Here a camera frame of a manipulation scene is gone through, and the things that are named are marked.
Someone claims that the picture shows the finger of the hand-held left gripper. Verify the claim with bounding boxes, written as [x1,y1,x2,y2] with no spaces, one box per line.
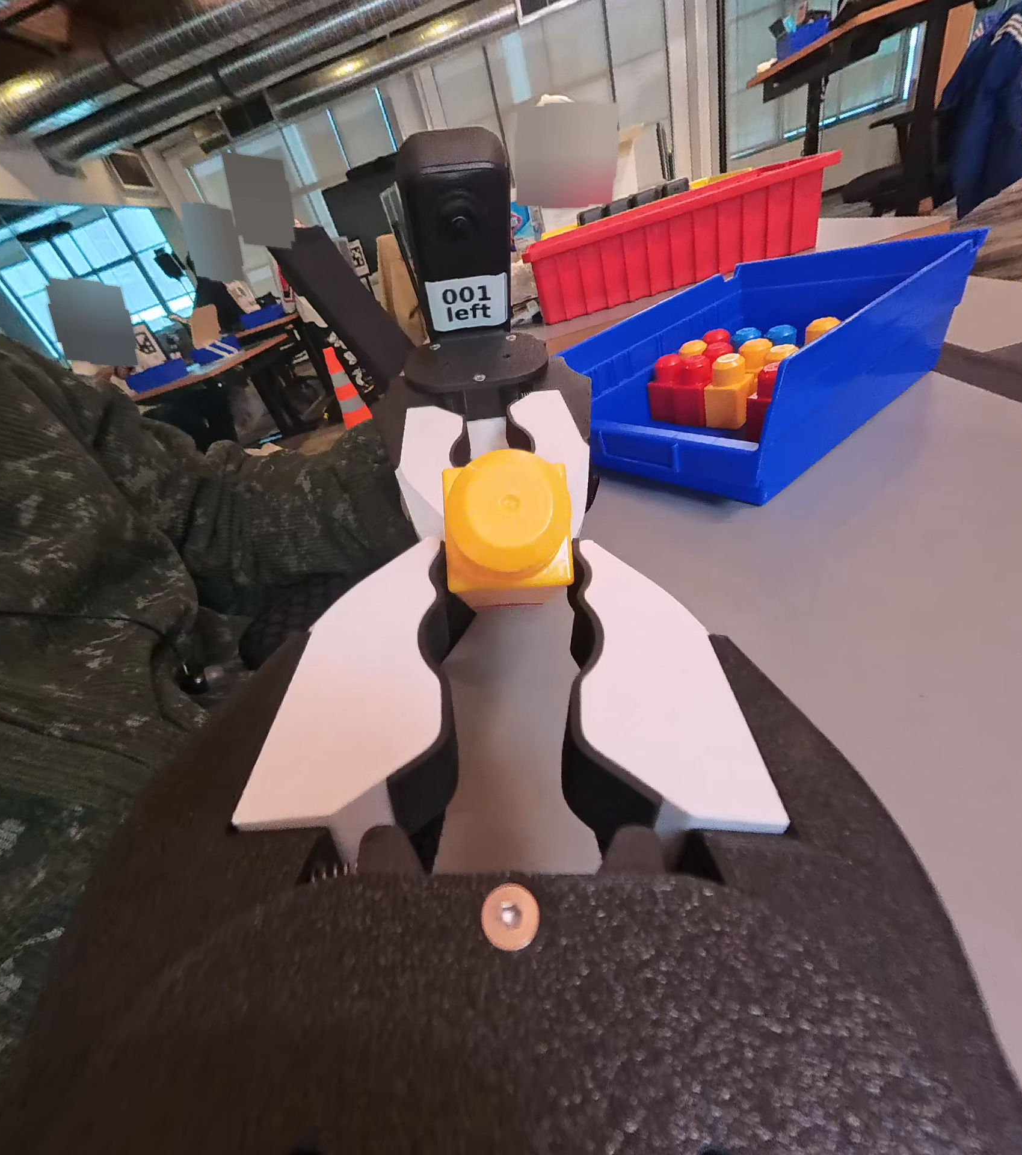
[511,392,593,540]
[395,404,476,543]

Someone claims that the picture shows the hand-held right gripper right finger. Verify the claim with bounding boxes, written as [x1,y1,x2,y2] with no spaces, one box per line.
[563,540,792,836]

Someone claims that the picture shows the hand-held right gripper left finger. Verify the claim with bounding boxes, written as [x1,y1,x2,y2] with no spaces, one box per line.
[231,540,460,869]

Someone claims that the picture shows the yellow mega block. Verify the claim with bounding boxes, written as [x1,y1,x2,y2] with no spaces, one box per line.
[441,449,577,608]

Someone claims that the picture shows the pile of blocks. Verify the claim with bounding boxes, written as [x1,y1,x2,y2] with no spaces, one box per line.
[648,316,844,443]

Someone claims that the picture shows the blue plastic bin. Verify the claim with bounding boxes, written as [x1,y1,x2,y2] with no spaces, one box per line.
[558,227,990,507]

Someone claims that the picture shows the striped orange traffic cone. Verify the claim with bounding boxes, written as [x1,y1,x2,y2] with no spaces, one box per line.
[321,345,377,431]

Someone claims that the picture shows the black trays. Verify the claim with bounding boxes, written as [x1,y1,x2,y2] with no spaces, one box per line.
[578,177,691,227]

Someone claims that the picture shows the red plastic bin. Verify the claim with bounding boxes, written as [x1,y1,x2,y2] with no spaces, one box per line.
[522,149,844,324]

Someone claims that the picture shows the background office desk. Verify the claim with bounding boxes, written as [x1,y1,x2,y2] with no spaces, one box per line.
[127,334,295,434]

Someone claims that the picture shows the yellow plastic bin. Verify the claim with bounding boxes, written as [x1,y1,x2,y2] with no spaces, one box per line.
[542,165,751,240]

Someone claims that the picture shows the person's torso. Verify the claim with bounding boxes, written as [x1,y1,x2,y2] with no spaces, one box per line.
[0,311,259,1155]

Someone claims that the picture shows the small blue container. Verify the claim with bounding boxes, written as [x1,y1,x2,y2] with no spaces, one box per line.
[777,16,832,60]

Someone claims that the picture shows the black office chair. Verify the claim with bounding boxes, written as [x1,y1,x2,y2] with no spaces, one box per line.
[840,108,927,218]

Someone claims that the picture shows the wooden standing desk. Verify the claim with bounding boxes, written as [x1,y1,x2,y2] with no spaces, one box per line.
[745,0,972,195]

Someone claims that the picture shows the blue jacket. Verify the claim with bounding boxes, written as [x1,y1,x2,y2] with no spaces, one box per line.
[937,0,1022,220]

